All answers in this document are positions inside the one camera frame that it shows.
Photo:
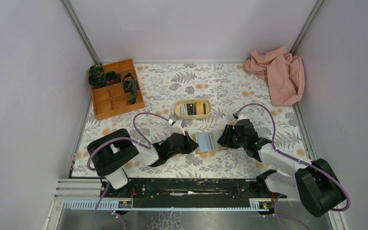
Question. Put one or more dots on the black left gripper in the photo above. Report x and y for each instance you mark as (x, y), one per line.
(186, 143)

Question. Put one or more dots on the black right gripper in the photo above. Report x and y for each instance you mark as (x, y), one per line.
(227, 138)

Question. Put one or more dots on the grey card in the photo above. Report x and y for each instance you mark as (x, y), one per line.
(213, 138)

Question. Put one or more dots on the yellow leather card holder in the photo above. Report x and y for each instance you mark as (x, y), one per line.
(204, 144)

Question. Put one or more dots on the beige oval plastic tray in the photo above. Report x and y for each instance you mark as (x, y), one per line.
(190, 103)

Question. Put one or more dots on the orange card with black stripe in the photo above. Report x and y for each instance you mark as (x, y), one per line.
(200, 108)

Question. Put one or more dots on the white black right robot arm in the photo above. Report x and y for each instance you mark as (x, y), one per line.
(313, 183)

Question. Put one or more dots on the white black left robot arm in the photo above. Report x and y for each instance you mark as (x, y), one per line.
(109, 154)

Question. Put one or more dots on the white card in tray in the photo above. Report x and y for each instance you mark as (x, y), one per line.
(183, 108)

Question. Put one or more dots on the floral patterned table mat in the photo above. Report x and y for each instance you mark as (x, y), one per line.
(229, 89)

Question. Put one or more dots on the orange compartment organizer tray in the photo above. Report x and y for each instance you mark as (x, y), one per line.
(110, 97)

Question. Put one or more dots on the pink crumpled cloth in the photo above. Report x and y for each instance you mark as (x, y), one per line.
(283, 73)

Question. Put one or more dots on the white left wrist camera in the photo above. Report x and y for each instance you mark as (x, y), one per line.
(176, 127)

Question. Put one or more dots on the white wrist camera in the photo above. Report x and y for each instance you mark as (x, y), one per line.
(176, 127)
(240, 118)

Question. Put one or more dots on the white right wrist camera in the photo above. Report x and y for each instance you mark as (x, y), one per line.
(240, 118)

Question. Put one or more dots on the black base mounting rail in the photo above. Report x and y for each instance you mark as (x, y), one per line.
(191, 193)

